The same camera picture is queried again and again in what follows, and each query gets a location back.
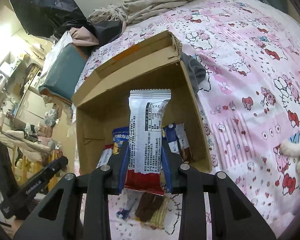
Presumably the white red wafer packet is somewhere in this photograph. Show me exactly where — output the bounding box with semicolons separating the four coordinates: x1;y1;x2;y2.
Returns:
125;89;171;196

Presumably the white brown chocolate snack packet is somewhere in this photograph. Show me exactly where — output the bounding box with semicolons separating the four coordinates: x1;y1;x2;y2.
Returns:
175;123;192;163

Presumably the white blue snack packet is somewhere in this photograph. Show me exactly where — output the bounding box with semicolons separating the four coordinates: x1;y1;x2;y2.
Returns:
116;197;139;220

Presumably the yellow checkered snack packet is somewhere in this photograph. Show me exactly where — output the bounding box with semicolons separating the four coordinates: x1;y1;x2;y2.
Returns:
150;197;169;229

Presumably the blue yellow snack bag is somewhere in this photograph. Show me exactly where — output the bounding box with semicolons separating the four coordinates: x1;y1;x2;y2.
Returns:
112;126;129;154

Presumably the dark brown snack packet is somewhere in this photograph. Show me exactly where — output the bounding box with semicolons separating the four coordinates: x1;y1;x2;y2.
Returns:
135;192;165;222

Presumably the blue white snack bag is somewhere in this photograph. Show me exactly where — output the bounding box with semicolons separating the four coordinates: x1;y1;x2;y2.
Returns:
164;123;180;154

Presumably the brown cardboard box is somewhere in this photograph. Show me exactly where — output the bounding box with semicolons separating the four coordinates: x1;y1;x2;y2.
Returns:
72;31;212;174

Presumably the grey cloth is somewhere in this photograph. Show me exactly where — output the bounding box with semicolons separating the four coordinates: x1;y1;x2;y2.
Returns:
181;53;206;95

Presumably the teal cushioned chair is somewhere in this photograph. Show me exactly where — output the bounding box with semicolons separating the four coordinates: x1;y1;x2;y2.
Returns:
38;31;91;105

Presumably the white cat paw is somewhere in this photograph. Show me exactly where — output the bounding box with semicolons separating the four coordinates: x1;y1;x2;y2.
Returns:
280;140;300;173

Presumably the pink cartoon bed sheet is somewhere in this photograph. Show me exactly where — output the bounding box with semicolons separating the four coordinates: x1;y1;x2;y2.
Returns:
77;0;300;236

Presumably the beige crumpled blanket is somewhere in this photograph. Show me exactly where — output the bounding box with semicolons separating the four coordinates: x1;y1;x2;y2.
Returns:
88;0;194;25

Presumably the black garment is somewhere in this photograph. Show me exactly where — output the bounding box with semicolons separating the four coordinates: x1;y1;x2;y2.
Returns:
10;0;124;46

